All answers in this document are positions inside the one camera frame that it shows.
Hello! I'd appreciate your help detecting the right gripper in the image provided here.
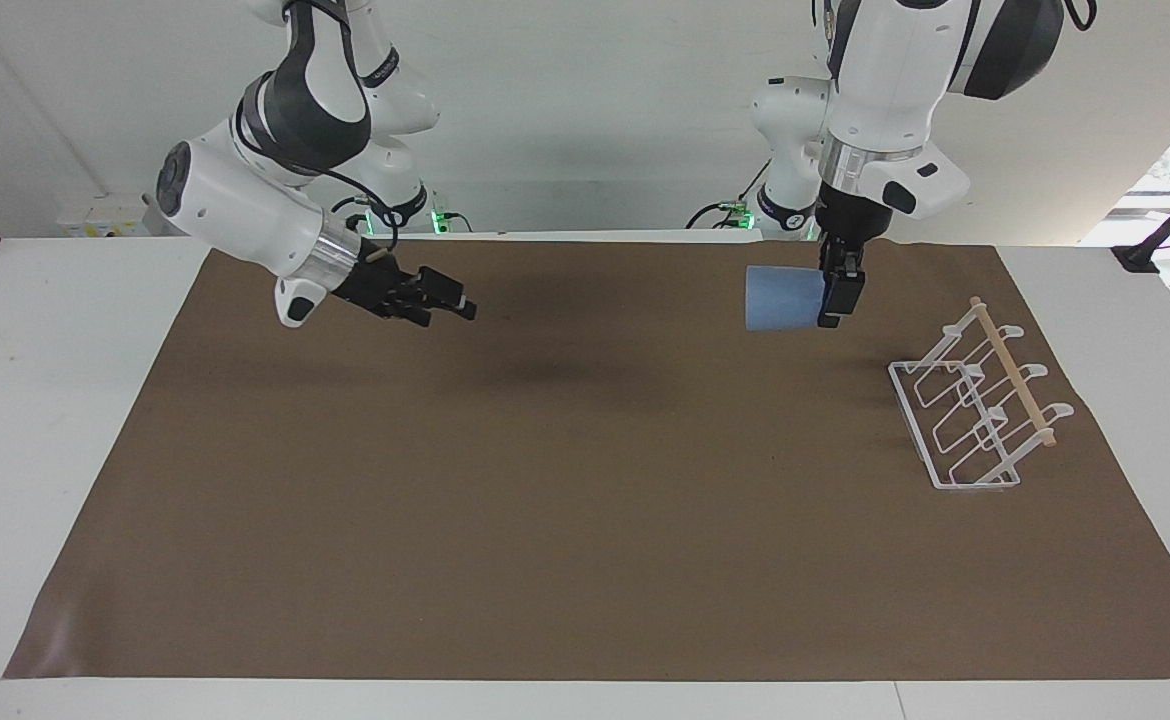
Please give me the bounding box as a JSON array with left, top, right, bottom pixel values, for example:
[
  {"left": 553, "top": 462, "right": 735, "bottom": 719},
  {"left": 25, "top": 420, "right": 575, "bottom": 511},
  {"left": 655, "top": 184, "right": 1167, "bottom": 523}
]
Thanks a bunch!
[{"left": 335, "top": 244, "right": 478, "bottom": 329}]

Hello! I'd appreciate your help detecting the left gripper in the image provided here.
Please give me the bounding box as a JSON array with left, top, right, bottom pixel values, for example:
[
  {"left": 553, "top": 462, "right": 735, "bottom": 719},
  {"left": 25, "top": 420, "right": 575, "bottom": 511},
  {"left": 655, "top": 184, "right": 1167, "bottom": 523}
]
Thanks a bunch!
[{"left": 814, "top": 193, "right": 887, "bottom": 330}]

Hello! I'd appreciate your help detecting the light blue cup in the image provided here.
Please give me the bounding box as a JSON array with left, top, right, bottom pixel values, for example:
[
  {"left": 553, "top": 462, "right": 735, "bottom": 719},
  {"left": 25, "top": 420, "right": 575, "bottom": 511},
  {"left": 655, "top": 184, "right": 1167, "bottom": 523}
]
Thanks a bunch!
[{"left": 744, "top": 264, "right": 828, "bottom": 335}]

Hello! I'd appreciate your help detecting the black cable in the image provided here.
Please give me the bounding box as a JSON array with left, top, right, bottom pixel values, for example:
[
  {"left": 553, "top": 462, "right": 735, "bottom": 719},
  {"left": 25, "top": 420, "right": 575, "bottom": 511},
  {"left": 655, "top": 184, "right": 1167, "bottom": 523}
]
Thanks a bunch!
[
  {"left": 317, "top": 165, "right": 402, "bottom": 263},
  {"left": 684, "top": 199, "right": 752, "bottom": 230}
]

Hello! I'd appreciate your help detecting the white wire cup holder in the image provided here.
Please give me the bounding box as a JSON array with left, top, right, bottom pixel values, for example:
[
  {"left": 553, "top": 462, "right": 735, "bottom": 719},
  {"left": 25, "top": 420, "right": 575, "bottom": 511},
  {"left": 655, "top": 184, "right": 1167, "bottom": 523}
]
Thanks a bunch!
[{"left": 887, "top": 296, "right": 1077, "bottom": 492}]

